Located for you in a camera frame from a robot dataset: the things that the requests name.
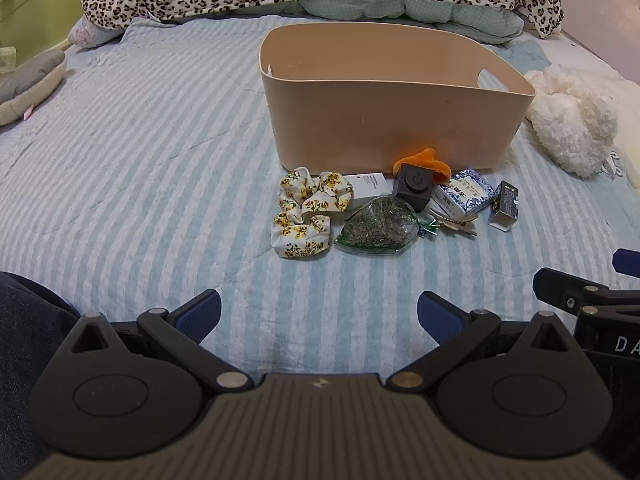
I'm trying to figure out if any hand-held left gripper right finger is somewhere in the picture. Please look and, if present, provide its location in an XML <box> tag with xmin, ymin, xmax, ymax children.
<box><xmin>386</xmin><ymin>290</ymin><xmax>576</xmax><ymax>393</ymax></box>

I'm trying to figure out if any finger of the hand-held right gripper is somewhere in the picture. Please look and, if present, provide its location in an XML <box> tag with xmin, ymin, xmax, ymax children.
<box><xmin>532</xmin><ymin>267</ymin><xmax>640</xmax><ymax>317</ymax></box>
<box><xmin>612</xmin><ymin>248</ymin><xmax>640</xmax><ymax>277</ymax></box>

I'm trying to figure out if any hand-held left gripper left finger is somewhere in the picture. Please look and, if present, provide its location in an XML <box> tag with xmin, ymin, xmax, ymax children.
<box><xmin>70</xmin><ymin>289</ymin><xmax>254</xmax><ymax>393</ymax></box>

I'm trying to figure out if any small black and white box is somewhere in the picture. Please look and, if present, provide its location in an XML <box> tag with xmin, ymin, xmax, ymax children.
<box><xmin>487</xmin><ymin>180</ymin><xmax>520</xmax><ymax>233</ymax></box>

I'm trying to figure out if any clear bag of dried herbs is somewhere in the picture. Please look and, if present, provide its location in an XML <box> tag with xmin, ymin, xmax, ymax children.
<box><xmin>333</xmin><ymin>195</ymin><xmax>420</xmax><ymax>256</ymax></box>

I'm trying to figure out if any blue and white patterned box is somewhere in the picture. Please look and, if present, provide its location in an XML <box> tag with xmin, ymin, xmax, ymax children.
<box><xmin>429</xmin><ymin>168</ymin><xmax>497</xmax><ymax>220</ymax></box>

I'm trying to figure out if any floral white scrunchie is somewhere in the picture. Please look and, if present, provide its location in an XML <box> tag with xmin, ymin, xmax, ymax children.
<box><xmin>270</xmin><ymin>210</ymin><xmax>333</xmax><ymax>260</ymax></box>
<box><xmin>277</xmin><ymin>167</ymin><xmax>355</xmax><ymax>214</ymax></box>

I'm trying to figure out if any black cube device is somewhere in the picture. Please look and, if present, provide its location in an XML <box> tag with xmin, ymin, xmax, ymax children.
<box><xmin>391</xmin><ymin>163</ymin><xmax>434</xmax><ymax>214</ymax></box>

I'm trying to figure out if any flat white box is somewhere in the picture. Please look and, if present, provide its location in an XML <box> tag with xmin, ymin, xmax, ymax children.
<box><xmin>342</xmin><ymin>172</ymin><xmax>394</xmax><ymax>212</ymax></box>

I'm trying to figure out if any white fluffy plush toy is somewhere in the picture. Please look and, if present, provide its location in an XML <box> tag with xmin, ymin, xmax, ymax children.
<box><xmin>522</xmin><ymin>65</ymin><xmax>621</xmax><ymax>179</ymax></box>

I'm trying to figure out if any orange plush toy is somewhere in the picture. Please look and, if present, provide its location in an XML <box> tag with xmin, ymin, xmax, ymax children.
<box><xmin>392</xmin><ymin>147</ymin><xmax>453</xmax><ymax>184</ymax></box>

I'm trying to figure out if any blue striped bed sheet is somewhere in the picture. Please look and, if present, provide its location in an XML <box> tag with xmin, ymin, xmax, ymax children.
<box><xmin>0</xmin><ymin>14</ymin><xmax>640</xmax><ymax>378</ymax></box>

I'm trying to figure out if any person's leg in jeans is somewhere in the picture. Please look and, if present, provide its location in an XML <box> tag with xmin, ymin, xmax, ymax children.
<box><xmin>0</xmin><ymin>270</ymin><xmax>82</xmax><ymax>480</ymax></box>

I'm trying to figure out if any beige plastic storage bin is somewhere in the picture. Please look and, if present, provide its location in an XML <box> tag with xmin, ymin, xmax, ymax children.
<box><xmin>258</xmin><ymin>22</ymin><xmax>537</xmax><ymax>174</ymax></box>

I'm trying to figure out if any grey cushion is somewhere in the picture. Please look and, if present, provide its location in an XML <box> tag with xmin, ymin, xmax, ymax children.
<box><xmin>0</xmin><ymin>48</ymin><xmax>69</xmax><ymax>127</ymax></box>

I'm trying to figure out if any green checked quilt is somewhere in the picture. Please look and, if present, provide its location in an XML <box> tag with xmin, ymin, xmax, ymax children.
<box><xmin>299</xmin><ymin>0</ymin><xmax>527</xmax><ymax>47</ymax></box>

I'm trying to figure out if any pink floral pillow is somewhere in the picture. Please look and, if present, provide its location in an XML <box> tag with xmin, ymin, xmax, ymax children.
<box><xmin>67</xmin><ymin>16</ymin><xmax>127</xmax><ymax>50</ymax></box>

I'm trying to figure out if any green headboard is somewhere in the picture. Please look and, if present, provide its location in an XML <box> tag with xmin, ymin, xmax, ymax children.
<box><xmin>0</xmin><ymin>0</ymin><xmax>127</xmax><ymax>63</ymax></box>

